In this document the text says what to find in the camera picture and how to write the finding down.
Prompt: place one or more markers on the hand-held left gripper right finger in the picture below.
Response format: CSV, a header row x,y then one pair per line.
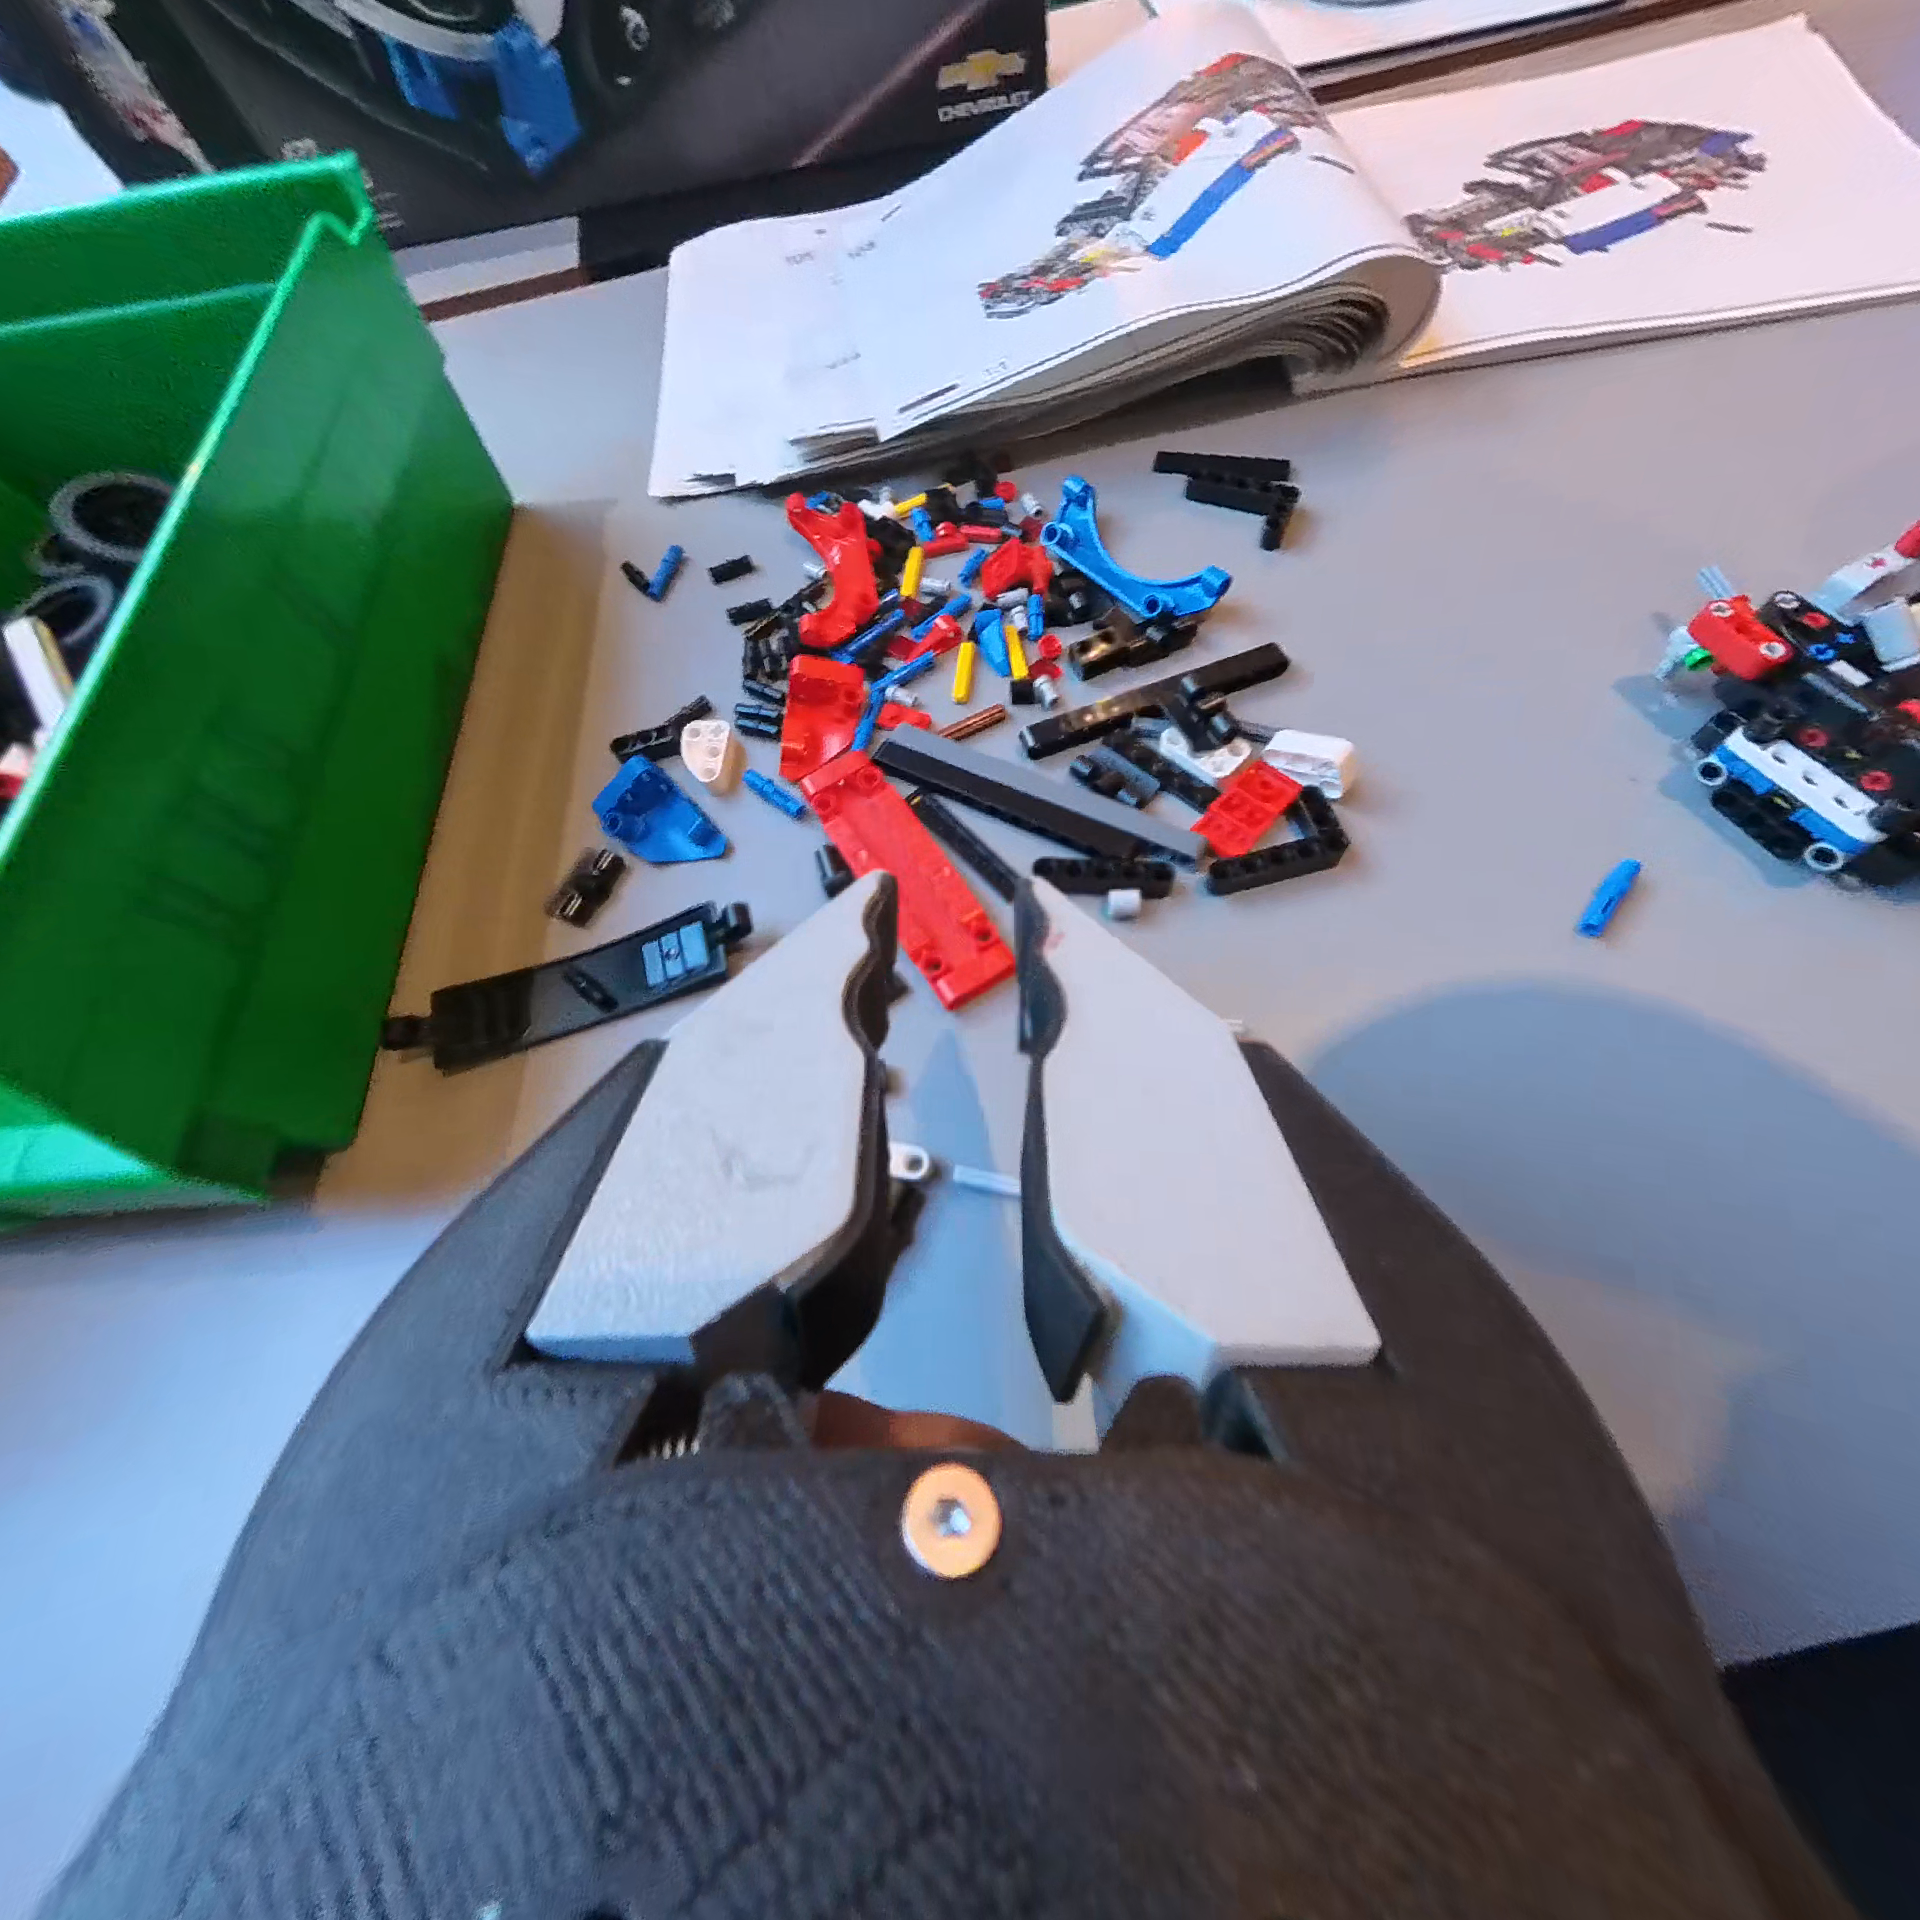
x,y
1187,1186

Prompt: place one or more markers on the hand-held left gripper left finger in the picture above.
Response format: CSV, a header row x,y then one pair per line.
x,y
720,1170

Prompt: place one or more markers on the pile of toy bricks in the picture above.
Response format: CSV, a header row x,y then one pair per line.
x,y
898,840

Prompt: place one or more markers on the toy brick car model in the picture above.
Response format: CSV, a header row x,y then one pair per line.
x,y
1816,704

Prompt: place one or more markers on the grey desk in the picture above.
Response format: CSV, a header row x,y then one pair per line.
x,y
1498,677

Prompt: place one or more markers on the brown cardboard sheet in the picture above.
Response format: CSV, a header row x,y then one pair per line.
x,y
495,720

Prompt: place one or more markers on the blue brick pin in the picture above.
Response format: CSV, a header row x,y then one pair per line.
x,y
1607,898

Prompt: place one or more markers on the green storage bin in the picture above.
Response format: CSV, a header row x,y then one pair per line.
x,y
300,752

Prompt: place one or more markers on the blue wishbone brick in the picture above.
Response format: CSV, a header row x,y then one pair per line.
x,y
1123,579

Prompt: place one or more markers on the black angled brick beam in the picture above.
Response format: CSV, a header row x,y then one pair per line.
x,y
1247,491

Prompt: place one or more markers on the black straight brick beam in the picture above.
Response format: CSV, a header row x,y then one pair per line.
x,y
1220,462

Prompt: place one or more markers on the black toy tire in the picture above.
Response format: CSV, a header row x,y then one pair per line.
x,y
111,518
68,607

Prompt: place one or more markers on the open instruction booklet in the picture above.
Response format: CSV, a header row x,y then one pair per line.
x,y
1049,300

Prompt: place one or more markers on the toy car set box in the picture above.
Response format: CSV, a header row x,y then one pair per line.
x,y
675,104

